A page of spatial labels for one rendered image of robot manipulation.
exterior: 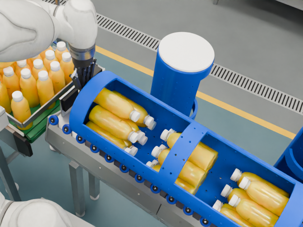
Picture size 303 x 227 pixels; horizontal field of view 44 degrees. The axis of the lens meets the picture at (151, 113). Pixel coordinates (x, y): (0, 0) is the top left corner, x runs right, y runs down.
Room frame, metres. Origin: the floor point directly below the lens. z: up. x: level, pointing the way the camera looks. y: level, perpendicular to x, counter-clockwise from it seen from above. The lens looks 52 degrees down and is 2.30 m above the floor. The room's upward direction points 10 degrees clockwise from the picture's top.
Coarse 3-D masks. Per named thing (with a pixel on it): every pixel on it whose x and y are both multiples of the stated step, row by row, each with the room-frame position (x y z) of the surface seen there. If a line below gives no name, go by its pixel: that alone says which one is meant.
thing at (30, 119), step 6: (72, 84) 1.12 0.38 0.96; (60, 90) 1.06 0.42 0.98; (66, 90) 1.09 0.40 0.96; (54, 96) 1.02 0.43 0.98; (60, 96) 1.05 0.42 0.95; (48, 102) 0.98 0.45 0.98; (42, 108) 0.95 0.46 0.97; (36, 114) 0.92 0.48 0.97; (30, 120) 0.88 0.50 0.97; (24, 126) 0.85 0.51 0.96
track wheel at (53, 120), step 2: (50, 116) 0.92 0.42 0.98; (52, 116) 0.91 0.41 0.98; (54, 116) 0.91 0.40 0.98; (56, 116) 0.92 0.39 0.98; (50, 118) 0.91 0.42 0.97; (52, 118) 0.91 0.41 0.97; (54, 118) 0.91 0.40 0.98; (56, 118) 0.91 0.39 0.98; (58, 118) 0.91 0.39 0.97; (50, 120) 0.90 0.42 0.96; (52, 120) 0.90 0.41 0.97; (54, 120) 0.90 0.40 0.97; (56, 120) 0.90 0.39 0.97; (58, 120) 0.91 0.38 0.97; (50, 122) 0.90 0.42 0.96; (52, 122) 0.90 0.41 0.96; (54, 122) 0.90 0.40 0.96; (56, 122) 0.90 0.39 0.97; (58, 122) 0.90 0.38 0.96; (52, 124) 0.89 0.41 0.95; (54, 124) 0.89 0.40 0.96; (56, 124) 0.89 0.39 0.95
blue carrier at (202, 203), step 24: (144, 96) 0.99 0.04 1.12; (72, 120) 0.81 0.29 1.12; (168, 120) 0.94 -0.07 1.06; (192, 120) 0.85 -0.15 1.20; (96, 144) 0.76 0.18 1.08; (144, 144) 0.87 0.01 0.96; (192, 144) 0.73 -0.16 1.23; (216, 144) 0.85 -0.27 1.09; (144, 168) 0.67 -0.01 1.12; (168, 168) 0.65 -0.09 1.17; (216, 168) 0.79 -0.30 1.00; (240, 168) 0.78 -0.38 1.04; (264, 168) 0.76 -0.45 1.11; (168, 192) 0.62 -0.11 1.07; (216, 192) 0.71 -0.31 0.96; (288, 192) 0.71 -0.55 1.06; (216, 216) 0.54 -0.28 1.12; (288, 216) 0.53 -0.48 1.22
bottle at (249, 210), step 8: (240, 200) 0.60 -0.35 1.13; (248, 200) 0.60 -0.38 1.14; (240, 208) 0.58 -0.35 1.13; (248, 208) 0.57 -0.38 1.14; (256, 208) 0.58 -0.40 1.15; (264, 208) 0.59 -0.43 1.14; (248, 216) 0.55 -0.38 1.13; (256, 216) 0.55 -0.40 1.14; (264, 216) 0.55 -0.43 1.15; (272, 216) 0.56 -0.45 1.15; (256, 224) 0.53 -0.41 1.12; (264, 224) 0.53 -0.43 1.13; (272, 224) 0.53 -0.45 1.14
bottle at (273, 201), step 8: (248, 184) 0.65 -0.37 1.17; (256, 184) 0.65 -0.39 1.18; (264, 184) 0.65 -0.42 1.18; (248, 192) 0.62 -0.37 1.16; (256, 192) 0.62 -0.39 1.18; (264, 192) 0.62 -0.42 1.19; (272, 192) 0.62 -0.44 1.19; (256, 200) 0.60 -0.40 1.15; (264, 200) 0.60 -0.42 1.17; (272, 200) 0.60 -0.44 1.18; (280, 200) 0.60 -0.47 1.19; (272, 208) 0.58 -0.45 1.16; (280, 208) 0.58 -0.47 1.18
